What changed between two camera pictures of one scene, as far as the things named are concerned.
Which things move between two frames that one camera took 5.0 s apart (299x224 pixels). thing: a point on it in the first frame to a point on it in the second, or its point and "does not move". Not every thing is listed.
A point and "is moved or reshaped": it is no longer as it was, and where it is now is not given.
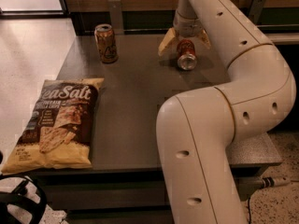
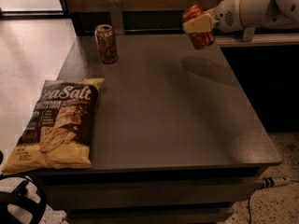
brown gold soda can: x=106 y=39 does not move
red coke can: x=186 y=54 is moved or reshaped
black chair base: x=16 y=197 does not move
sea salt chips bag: x=58 y=133 does not move
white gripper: x=187 y=28 to x=224 y=17
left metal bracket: x=116 y=16 does not move
